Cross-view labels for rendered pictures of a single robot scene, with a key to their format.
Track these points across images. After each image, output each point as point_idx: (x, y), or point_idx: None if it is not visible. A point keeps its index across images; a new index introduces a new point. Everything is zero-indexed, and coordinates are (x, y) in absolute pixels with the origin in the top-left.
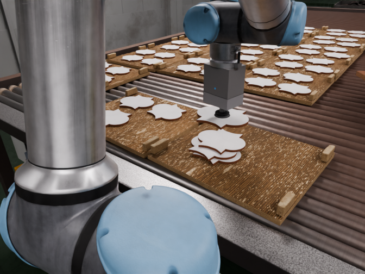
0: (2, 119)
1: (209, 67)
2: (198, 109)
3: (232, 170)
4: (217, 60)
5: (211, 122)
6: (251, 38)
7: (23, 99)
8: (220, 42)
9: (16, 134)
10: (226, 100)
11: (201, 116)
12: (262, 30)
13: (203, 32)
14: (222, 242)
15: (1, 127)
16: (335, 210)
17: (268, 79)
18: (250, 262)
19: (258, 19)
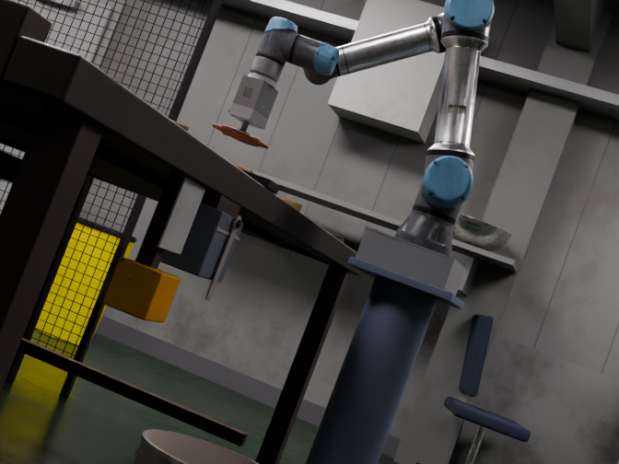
0: (203, 143)
1: (266, 86)
2: (234, 128)
3: None
4: (276, 80)
5: (260, 142)
6: (324, 76)
7: (471, 118)
8: (314, 73)
9: (215, 175)
10: (267, 119)
11: (250, 135)
12: (339, 75)
13: (333, 68)
14: (323, 236)
15: (190, 163)
16: None
17: None
18: (326, 244)
19: (353, 72)
